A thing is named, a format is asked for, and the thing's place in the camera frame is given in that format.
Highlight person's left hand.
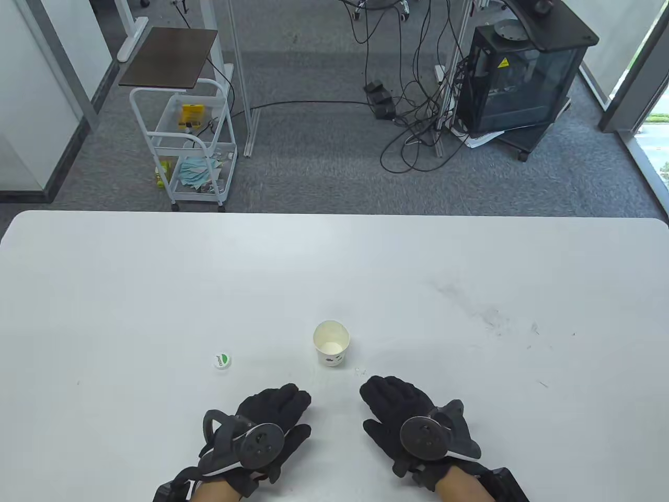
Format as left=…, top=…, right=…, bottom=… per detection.
left=200, top=383, right=313, bottom=497

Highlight person's right hand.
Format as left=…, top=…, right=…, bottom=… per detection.
left=360, top=375, right=481, bottom=493

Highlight person's left forearm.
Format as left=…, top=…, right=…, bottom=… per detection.
left=189, top=480, right=238, bottom=502

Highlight person's right forearm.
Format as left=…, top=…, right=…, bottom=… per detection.
left=435, top=465, right=496, bottom=502

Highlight black left hand controller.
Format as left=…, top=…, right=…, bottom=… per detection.
left=201, top=409, right=286, bottom=477

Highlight black hand controller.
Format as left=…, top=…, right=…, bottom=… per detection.
left=399, top=400, right=482, bottom=462
left=201, top=409, right=286, bottom=477

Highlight black right hand controller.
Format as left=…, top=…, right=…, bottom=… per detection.
left=399, top=400, right=482, bottom=462

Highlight white paper cup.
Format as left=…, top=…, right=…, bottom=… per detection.
left=313, top=321, right=350, bottom=368

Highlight pale blue cloths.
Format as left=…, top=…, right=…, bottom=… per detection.
left=177, top=156, right=224, bottom=190

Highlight black foot pedal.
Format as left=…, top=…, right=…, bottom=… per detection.
left=364, top=79, right=398, bottom=120

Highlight yellow box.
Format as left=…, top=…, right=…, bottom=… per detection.
left=179, top=104, right=205, bottom=131

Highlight black glass cabinet on wheels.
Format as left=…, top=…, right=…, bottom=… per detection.
left=456, top=0, right=601, bottom=163

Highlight dark brown board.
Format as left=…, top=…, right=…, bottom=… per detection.
left=118, top=27, right=219, bottom=89

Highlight white desk leg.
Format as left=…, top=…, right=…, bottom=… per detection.
left=116, top=0, right=150, bottom=63

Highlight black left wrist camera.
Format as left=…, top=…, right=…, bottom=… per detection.
left=153, top=467, right=195, bottom=502

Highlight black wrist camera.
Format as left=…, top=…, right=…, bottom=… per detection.
left=472, top=466, right=529, bottom=502
left=153, top=467, right=195, bottom=502

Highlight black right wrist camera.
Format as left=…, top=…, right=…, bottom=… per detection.
left=472, top=466, right=529, bottom=502

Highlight tangle of black cables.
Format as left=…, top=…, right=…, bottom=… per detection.
left=206, top=0, right=471, bottom=174

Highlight white rolling wire cart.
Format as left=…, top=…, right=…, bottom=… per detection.
left=129, top=78, right=239, bottom=213

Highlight aluminium frame post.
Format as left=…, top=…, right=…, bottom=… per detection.
left=226, top=0, right=260, bottom=157
left=434, top=0, right=474, bottom=158

